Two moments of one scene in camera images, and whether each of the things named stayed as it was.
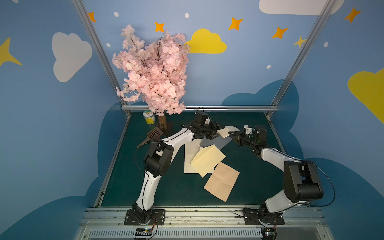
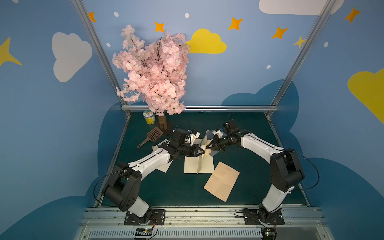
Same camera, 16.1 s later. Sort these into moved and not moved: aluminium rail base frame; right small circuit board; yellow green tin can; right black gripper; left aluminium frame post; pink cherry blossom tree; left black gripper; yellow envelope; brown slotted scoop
Moved: yellow envelope; right black gripper; left black gripper
Not moved: left aluminium frame post; brown slotted scoop; yellow green tin can; aluminium rail base frame; pink cherry blossom tree; right small circuit board
